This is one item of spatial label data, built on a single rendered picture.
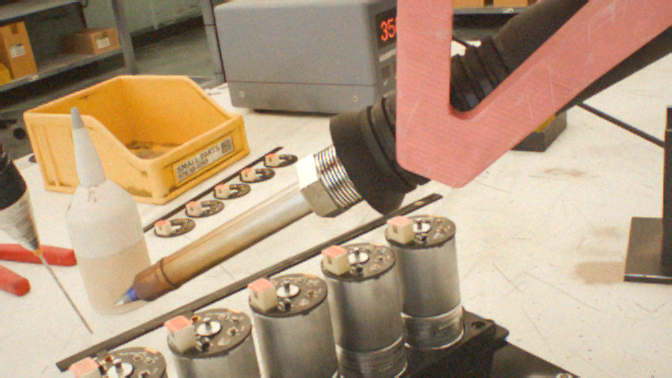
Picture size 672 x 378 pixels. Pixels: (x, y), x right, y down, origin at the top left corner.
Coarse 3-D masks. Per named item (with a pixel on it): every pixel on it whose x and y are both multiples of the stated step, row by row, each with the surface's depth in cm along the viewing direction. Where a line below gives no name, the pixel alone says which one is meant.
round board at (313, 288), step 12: (276, 276) 25; (288, 276) 25; (300, 276) 25; (312, 276) 25; (276, 288) 24; (300, 288) 24; (312, 288) 24; (324, 288) 24; (288, 300) 23; (300, 300) 23; (312, 300) 23; (264, 312) 23; (276, 312) 23; (288, 312) 23; (300, 312) 23
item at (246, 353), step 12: (216, 324) 22; (204, 336) 22; (252, 336) 22; (240, 348) 22; (252, 348) 22; (180, 360) 22; (192, 360) 21; (204, 360) 21; (216, 360) 21; (228, 360) 21; (240, 360) 22; (252, 360) 22; (180, 372) 22; (192, 372) 21; (204, 372) 21; (216, 372) 21; (228, 372) 22; (240, 372) 22; (252, 372) 22
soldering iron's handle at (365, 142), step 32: (544, 0) 15; (576, 0) 14; (512, 32) 15; (544, 32) 14; (480, 64) 15; (512, 64) 15; (640, 64) 14; (480, 96) 15; (576, 96) 15; (352, 128) 16; (384, 128) 16; (352, 160) 16; (384, 160) 16; (384, 192) 16
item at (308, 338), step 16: (320, 304) 23; (256, 320) 23; (272, 320) 23; (288, 320) 23; (304, 320) 23; (320, 320) 23; (272, 336) 23; (288, 336) 23; (304, 336) 23; (320, 336) 23; (272, 352) 23; (288, 352) 23; (304, 352) 23; (320, 352) 23; (336, 352) 24; (272, 368) 24; (288, 368) 23; (304, 368) 23; (320, 368) 24; (336, 368) 24
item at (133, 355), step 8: (112, 352) 22; (120, 352) 22; (128, 352) 22; (136, 352) 22; (144, 352) 22; (152, 352) 22; (96, 360) 22; (112, 360) 21; (128, 360) 21; (136, 360) 21; (144, 360) 21; (152, 360) 21; (160, 360) 21; (104, 368) 21; (136, 368) 21; (144, 368) 21; (152, 368) 21; (160, 368) 21; (136, 376) 21; (144, 376) 20; (152, 376) 20; (160, 376) 20
